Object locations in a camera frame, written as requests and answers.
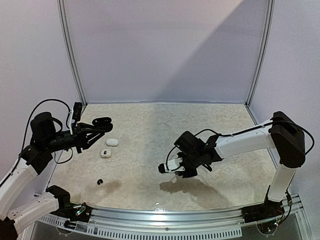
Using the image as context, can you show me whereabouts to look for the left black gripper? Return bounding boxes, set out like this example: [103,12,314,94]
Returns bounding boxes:
[44,122,105,153]

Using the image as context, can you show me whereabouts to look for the black charging case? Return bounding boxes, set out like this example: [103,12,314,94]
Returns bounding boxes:
[92,117,113,133]

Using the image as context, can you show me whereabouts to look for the white oval charging case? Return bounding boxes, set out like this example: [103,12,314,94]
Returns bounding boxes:
[105,138,119,147]

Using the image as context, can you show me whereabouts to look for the small white charging case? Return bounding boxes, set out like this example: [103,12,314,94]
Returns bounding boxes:
[100,149,112,159]

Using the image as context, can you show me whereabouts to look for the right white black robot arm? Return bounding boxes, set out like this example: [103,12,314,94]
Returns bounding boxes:
[165,111,306,218]

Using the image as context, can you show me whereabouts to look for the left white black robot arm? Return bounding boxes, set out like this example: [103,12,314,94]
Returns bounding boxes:
[0,112,113,240]

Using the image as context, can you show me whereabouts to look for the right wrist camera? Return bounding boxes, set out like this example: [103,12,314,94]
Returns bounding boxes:
[158,157,185,174]

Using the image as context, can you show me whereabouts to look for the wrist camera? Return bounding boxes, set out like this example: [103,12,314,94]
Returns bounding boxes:
[158,157,185,174]
[66,102,83,130]

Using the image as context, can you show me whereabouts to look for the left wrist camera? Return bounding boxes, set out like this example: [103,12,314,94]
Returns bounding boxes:
[66,102,83,130]

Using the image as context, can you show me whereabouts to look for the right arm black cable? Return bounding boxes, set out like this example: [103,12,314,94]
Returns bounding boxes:
[164,119,315,173]

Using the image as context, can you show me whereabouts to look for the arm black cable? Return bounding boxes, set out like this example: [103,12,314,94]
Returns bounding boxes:
[164,119,315,173]
[0,98,75,188]

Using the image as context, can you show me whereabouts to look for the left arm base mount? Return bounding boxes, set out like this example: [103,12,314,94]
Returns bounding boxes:
[50,202,93,223]

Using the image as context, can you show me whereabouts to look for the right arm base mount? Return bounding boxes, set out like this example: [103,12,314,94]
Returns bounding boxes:
[241,199,293,225]

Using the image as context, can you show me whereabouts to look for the aluminium front rail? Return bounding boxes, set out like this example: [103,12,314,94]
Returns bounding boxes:
[24,194,313,240]

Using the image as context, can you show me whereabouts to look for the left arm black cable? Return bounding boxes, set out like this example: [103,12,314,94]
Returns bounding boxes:
[0,98,75,188]

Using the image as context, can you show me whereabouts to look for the left aluminium frame post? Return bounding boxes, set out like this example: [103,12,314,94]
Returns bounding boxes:
[57,0,88,107]

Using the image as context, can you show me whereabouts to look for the aluminium frame post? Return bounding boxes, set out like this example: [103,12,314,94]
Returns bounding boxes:
[57,0,88,107]
[245,0,275,108]

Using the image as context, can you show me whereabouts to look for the right aluminium frame post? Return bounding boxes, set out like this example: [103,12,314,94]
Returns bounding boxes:
[245,0,275,108]

